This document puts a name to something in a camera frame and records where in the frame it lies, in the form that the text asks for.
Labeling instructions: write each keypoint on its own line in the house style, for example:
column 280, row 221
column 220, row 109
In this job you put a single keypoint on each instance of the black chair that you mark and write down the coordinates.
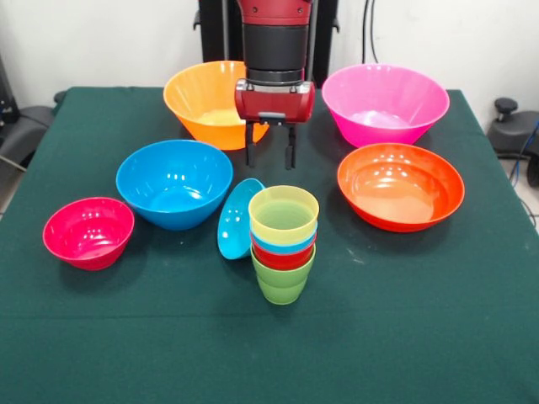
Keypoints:
column 25, row 126
column 509, row 134

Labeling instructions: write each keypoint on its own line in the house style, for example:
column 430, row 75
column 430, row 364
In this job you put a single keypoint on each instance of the large pink bowl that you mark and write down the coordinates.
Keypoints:
column 391, row 97

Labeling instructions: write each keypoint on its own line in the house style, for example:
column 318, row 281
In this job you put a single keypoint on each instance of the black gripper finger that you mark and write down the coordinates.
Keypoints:
column 251, row 147
column 290, row 149

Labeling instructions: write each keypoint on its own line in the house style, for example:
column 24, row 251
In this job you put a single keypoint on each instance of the large orange bowl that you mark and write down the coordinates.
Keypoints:
column 202, row 101

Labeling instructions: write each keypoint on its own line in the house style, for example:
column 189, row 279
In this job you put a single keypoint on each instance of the small crimson bowl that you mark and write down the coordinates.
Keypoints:
column 88, row 235

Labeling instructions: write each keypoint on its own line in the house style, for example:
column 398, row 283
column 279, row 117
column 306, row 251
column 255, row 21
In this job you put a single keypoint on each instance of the yellow cup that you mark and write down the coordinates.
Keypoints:
column 282, row 210

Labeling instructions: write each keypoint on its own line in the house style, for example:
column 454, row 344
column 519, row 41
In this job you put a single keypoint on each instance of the shallow red-orange bowl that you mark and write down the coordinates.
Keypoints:
column 400, row 185

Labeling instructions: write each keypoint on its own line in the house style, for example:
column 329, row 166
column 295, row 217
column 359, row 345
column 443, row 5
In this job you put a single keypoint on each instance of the blue cup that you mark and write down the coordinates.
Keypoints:
column 273, row 248

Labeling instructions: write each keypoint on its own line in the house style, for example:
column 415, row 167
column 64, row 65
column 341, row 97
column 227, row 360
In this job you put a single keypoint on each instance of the red cup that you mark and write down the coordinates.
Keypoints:
column 282, row 262

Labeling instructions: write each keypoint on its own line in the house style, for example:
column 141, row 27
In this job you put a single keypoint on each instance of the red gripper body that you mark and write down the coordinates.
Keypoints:
column 273, row 107

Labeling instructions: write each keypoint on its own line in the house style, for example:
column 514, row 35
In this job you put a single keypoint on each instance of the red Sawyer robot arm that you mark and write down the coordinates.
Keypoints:
column 273, row 38

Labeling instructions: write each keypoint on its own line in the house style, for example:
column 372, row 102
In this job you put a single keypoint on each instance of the dark green table cloth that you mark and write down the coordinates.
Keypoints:
column 252, row 370

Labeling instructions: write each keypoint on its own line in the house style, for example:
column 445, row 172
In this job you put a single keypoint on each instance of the small light blue bowl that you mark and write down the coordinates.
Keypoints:
column 233, row 227

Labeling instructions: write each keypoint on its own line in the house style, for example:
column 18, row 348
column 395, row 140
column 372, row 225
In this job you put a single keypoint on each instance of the green cup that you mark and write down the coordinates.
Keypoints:
column 282, row 286

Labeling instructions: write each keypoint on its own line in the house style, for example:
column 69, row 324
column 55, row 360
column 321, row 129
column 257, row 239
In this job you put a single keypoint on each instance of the medium blue bowl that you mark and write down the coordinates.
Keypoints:
column 172, row 181

